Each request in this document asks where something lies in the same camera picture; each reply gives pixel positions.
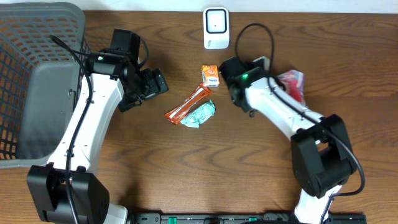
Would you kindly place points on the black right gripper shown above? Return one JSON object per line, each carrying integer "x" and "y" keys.
{"x": 236, "y": 94}

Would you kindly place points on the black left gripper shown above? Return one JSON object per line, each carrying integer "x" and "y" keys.
{"x": 154, "y": 84}

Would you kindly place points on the small orange juice carton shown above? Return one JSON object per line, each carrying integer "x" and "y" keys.
{"x": 210, "y": 75}

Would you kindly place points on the orange snack bar wrapper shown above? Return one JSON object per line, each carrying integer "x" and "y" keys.
{"x": 178, "y": 113}

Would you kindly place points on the teal green packet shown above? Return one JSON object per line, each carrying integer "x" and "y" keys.
{"x": 200, "y": 115}

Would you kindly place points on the floral red purple packet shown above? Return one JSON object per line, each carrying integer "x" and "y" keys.
{"x": 294, "y": 84}

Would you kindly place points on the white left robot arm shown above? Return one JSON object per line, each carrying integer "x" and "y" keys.
{"x": 66, "y": 189}

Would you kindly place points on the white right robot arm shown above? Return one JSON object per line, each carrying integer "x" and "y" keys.
{"x": 322, "y": 157}

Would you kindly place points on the white barcode scanner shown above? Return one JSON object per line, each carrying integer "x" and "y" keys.
{"x": 216, "y": 34}

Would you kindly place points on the grey plastic lattice basket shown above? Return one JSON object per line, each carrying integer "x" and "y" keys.
{"x": 40, "y": 81}

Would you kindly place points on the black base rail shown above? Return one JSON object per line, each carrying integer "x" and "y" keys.
{"x": 156, "y": 218}

